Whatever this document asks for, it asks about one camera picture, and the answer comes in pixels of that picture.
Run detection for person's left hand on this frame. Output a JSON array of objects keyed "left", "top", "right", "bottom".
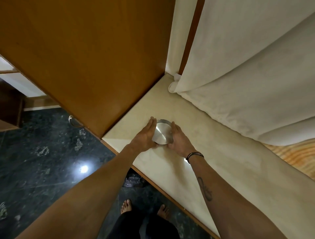
[{"left": 128, "top": 117, "right": 158, "bottom": 154}]

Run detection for person's right hand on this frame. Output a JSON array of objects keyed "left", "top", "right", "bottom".
[{"left": 167, "top": 121, "right": 198, "bottom": 161}]

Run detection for round steel bowl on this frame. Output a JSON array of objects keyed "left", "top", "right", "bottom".
[{"left": 152, "top": 119, "right": 174, "bottom": 148}]

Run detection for person's left forearm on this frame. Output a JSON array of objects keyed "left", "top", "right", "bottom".
[{"left": 15, "top": 144, "right": 140, "bottom": 239}]

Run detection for person's right forearm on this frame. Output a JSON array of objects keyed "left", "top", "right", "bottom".
[{"left": 186, "top": 154, "right": 296, "bottom": 239}]

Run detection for black wristband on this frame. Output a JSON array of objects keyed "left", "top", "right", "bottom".
[{"left": 185, "top": 151, "right": 205, "bottom": 164}]

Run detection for clear plastic bag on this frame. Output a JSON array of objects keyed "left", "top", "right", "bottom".
[{"left": 122, "top": 174, "right": 145, "bottom": 189}]

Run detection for person's right foot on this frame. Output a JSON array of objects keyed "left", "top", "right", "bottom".
[{"left": 157, "top": 204, "right": 170, "bottom": 220}]

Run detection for person's foot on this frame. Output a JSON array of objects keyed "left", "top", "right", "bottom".
[
  {"left": 120, "top": 199, "right": 132, "bottom": 215},
  {"left": 157, "top": 204, "right": 170, "bottom": 220}
]

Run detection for person's left foot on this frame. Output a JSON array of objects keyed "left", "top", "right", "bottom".
[{"left": 120, "top": 199, "right": 132, "bottom": 215}]

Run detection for black trousers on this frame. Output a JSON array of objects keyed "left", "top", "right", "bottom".
[{"left": 106, "top": 212, "right": 180, "bottom": 239}]

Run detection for white curtain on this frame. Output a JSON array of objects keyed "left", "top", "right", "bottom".
[{"left": 168, "top": 0, "right": 315, "bottom": 147}]

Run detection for brown wooden cabinet door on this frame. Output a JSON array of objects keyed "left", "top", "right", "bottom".
[{"left": 0, "top": 0, "right": 177, "bottom": 139}]

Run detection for light wooden board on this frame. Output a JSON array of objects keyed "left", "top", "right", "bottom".
[{"left": 263, "top": 137, "right": 315, "bottom": 181}]

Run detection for dark wooden furniture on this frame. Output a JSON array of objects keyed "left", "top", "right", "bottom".
[{"left": 0, "top": 79, "right": 26, "bottom": 131}]

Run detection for metal door handle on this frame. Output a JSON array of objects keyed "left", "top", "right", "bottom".
[{"left": 68, "top": 115, "right": 85, "bottom": 128}]

